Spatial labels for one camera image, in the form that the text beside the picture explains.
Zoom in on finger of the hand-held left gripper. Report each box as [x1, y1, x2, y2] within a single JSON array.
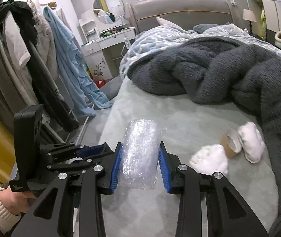
[[47, 153, 114, 172], [40, 143, 112, 162]]

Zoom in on white clothes rack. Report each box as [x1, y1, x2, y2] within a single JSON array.
[[0, 0, 92, 149]]

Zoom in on white pillow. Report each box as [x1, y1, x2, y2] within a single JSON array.
[[156, 17, 178, 26]]

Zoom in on light blue robe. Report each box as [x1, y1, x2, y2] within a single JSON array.
[[43, 6, 112, 116]]

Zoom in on grey padded headboard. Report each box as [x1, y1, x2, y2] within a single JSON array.
[[130, 0, 235, 34]]

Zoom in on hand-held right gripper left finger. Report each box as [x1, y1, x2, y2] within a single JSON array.
[[11, 142, 123, 237]]

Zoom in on clear bubble wrap roll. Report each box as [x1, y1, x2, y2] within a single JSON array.
[[119, 119, 167, 191]]

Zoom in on red box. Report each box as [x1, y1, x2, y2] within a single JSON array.
[[92, 78, 106, 88]]

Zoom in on blue patterned grey fleece blanket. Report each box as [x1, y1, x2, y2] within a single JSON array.
[[119, 23, 281, 237]]

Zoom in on blue-grey pillow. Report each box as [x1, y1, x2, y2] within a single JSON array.
[[193, 24, 220, 34]]

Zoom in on person's left hand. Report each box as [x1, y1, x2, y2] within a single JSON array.
[[4, 189, 37, 215]]

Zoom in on bedside lamp with white shade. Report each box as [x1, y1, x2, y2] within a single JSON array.
[[243, 9, 257, 34]]

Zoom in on pile of dresser items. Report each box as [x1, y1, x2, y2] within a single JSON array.
[[100, 28, 126, 37]]

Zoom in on long black garment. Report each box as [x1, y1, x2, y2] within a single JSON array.
[[24, 38, 80, 133]]

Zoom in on brown tape roll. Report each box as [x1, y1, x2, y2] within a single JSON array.
[[220, 128, 243, 159]]

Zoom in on white cylindrical table lamp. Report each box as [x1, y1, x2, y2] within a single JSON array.
[[111, 4, 123, 25]]

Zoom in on white dressing table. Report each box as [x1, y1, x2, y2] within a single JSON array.
[[78, 11, 137, 84]]

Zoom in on white fluffy robe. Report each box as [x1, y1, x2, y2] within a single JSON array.
[[27, 0, 58, 76]]

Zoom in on round wall mirror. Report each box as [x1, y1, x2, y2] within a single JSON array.
[[93, 0, 124, 24]]

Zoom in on bed with grey-green sheet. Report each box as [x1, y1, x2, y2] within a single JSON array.
[[75, 22, 281, 237]]

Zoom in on short black garment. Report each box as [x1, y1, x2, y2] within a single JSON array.
[[0, 0, 38, 46]]

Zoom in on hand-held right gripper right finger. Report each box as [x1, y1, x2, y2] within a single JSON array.
[[157, 141, 270, 237]]

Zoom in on yellow-green garment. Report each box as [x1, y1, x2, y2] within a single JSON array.
[[260, 8, 267, 36]]

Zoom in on white shirt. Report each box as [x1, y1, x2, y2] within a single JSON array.
[[4, 17, 31, 68]]

